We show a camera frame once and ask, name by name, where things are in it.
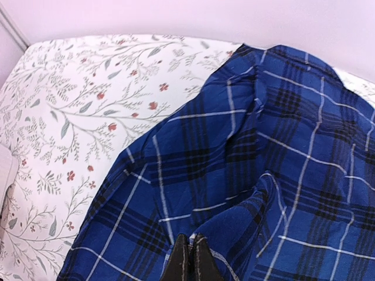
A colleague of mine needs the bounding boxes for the blue plaid long sleeve shirt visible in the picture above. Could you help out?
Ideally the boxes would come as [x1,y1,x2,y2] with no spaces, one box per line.
[57,45,374,280]

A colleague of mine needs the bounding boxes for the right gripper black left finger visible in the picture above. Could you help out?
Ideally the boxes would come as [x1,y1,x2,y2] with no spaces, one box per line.
[161,234,191,281]

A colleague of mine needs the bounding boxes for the white plastic bin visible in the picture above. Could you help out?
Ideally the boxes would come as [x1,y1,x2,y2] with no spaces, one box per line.
[1,144,19,218]

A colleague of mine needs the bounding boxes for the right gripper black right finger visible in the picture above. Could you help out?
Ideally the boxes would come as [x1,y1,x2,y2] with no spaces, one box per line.
[190,234,222,281]

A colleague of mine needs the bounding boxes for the floral patterned table cloth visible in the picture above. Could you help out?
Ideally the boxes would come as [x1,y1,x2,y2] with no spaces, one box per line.
[1,35,374,280]

